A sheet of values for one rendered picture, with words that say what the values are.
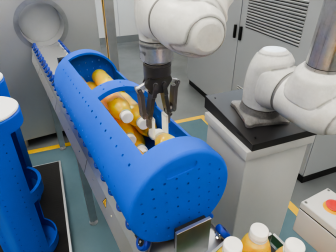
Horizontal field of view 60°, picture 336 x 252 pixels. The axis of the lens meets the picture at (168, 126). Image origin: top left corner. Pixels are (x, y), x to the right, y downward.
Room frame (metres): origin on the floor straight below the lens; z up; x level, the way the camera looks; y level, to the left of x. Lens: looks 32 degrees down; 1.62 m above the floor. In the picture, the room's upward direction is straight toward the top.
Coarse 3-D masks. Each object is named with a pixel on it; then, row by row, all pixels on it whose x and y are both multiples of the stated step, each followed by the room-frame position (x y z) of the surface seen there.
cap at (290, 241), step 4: (288, 240) 0.39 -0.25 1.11; (292, 240) 0.39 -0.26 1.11; (296, 240) 0.39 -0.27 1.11; (300, 240) 0.39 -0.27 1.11; (284, 244) 0.38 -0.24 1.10; (288, 244) 0.38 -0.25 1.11; (292, 244) 0.38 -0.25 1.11; (296, 244) 0.38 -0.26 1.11; (300, 244) 0.38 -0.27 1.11; (284, 248) 0.38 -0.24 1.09; (288, 248) 0.37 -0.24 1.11; (292, 248) 0.37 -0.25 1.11; (296, 248) 0.37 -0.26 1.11; (300, 248) 0.37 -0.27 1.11; (304, 248) 0.37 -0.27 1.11
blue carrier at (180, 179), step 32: (64, 64) 1.17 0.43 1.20; (96, 64) 1.30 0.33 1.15; (64, 96) 1.02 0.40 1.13; (96, 96) 0.84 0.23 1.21; (96, 128) 0.71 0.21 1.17; (160, 128) 0.90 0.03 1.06; (96, 160) 0.66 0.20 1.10; (128, 160) 0.54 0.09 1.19; (160, 160) 0.50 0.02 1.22; (192, 160) 0.52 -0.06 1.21; (128, 192) 0.48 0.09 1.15; (160, 192) 0.48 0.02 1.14; (192, 192) 0.53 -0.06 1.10; (128, 224) 0.46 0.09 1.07; (160, 224) 0.48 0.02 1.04
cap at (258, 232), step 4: (252, 224) 0.43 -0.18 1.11; (256, 224) 0.43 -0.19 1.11; (260, 224) 0.43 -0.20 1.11; (252, 228) 0.42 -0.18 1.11; (256, 228) 0.42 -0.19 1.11; (260, 228) 0.42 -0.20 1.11; (264, 228) 0.42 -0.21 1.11; (252, 232) 0.41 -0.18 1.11; (256, 232) 0.41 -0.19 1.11; (260, 232) 0.41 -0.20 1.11; (264, 232) 0.41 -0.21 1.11; (268, 232) 0.41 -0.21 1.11; (252, 236) 0.40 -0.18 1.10; (256, 236) 0.40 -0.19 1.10; (260, 236) 0.40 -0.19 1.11; (264, 236) 0.40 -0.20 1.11; (256, 240) 0.40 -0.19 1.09; (260, 240) 0.39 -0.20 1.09; (264, 240) 0.40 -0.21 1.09
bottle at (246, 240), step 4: (248, 232) 0.42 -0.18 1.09; (244, 236) 0.42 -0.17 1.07; (248, 236) 0.41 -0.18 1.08; (240, 240) 0.43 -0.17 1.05; (244, 240) 0.41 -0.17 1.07; (248, 240) 0.41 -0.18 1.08; (252, 240) 0.40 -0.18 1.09; (268, 240) 0.41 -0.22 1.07; (244, 244) 0.41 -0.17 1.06; (248, 244) 0.40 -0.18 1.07; (252, 244) 0.40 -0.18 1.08; (256, 244) 0.40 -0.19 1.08; (260, 244) 0.39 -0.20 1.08; (264, 244) 0.40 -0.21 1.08; (268, 244) 0.40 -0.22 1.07; (244, 248) 0.40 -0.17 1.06; (248, 248) 0.40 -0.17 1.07; (252, 248) 0.39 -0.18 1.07; (256, 248) 0.39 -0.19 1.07; (260, 248) 0.39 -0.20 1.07; (264, 248) 0.39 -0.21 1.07; (268, 248) 0.40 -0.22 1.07
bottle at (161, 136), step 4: (160, 132) 0.73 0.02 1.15; (164, 132) 0.74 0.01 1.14; (156, 136) 0.73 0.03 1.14; (160, 136) 0.70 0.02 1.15; (164, 136) 0.70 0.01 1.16; (168, 136) 0.69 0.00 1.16; (172, 136) 0.70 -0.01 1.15; (156, 140) 0.70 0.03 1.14; (160, 140) 0.68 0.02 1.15; (164, 140) 0.68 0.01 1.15; (156, 144) 0.68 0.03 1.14
